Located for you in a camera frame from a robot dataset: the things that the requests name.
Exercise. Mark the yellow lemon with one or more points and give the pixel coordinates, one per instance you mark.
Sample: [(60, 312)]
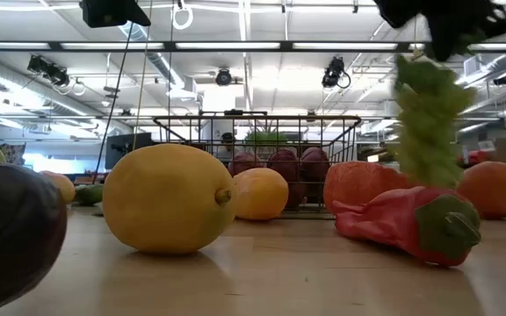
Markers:
[(165, 197)]

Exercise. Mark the potted green succulent plant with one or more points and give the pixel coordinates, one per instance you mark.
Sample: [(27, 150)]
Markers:
[(265, 138)]

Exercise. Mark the round black overhead camera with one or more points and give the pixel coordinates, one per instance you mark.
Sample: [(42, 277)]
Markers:
[(223, 77)]

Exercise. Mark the yellow oblong mango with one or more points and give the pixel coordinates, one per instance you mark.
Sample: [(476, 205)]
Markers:
[(262, 193)]

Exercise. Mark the orange-yellow peach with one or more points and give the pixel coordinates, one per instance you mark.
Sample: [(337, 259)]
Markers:
[(62, 186)]

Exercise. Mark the green cucumber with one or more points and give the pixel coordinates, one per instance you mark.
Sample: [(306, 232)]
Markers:
[(89, 194)]

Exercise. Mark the green leafy lettuce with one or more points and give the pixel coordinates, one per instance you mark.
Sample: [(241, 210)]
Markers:
[(428, 127)]

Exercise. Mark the black overhead light bar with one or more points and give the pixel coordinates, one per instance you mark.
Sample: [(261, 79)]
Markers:
[(169, 45)]

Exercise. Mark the long red pepper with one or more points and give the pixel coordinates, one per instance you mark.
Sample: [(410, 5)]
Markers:
[(389, 224)]

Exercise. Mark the round orange fruit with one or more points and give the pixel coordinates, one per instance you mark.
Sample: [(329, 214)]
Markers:
[(499, 188)]

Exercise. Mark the small black ceiling device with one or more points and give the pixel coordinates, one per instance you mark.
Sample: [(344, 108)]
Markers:
[(503, 80)]

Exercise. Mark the orange-red mini pumpkin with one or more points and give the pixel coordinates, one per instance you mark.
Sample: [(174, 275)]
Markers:
[(358, 184)]

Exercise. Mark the black computer monitor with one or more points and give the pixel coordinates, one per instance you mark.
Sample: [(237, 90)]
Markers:
[(125, 149)]

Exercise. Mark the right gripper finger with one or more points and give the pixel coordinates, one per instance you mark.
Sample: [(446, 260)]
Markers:
[(443, 46)]

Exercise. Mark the dark purple eggplant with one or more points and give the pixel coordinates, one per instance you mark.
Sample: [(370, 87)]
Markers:
[(11, 228)]

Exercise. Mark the cardboard box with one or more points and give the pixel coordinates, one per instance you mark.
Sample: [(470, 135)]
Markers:
[(505, 151)]

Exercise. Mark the black ceiling spotlight cluster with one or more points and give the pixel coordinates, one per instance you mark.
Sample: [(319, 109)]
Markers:
[(46, 70)]

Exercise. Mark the floral patterned cushion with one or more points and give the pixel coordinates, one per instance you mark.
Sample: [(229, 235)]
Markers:
[(13, 153)]

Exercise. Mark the person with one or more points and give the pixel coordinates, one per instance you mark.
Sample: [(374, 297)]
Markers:
[(226, 140)]

